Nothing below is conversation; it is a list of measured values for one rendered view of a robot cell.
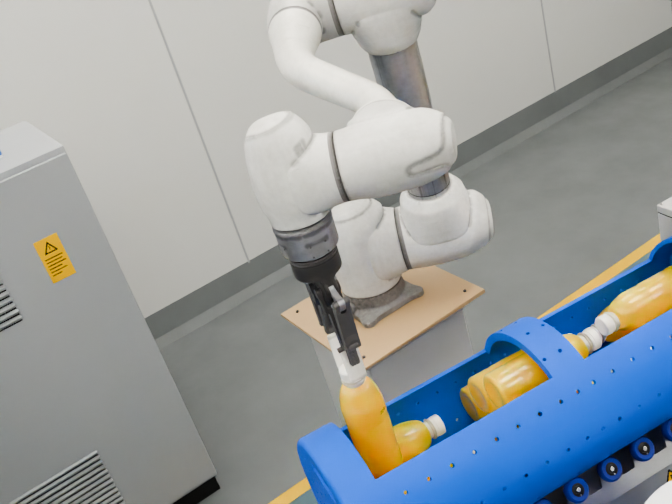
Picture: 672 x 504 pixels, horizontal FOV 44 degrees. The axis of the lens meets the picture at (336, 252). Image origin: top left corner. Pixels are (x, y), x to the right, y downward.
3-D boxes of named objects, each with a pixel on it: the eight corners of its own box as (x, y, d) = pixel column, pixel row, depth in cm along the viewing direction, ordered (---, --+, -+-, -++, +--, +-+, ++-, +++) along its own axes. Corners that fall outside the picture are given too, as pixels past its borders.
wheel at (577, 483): (557, 484, 145) (562, 484, 143) (577, 471, 146) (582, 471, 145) (570, 507, 145) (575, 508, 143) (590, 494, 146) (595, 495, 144)
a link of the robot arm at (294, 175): (262, 241, 116) (352, 220, 114) (226, 141, 109) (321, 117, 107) (270, 207, 126) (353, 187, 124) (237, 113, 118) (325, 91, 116)
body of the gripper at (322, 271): (279, 250, 125) (296, 299, 130) (300, 269, 118) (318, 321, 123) (322, 230, 127) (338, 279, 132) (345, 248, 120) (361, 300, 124)
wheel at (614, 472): (590, 463, 147) (595, 463, 145) (610, 451, 148) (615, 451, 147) (603, 486, 147) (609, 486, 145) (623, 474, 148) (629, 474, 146)
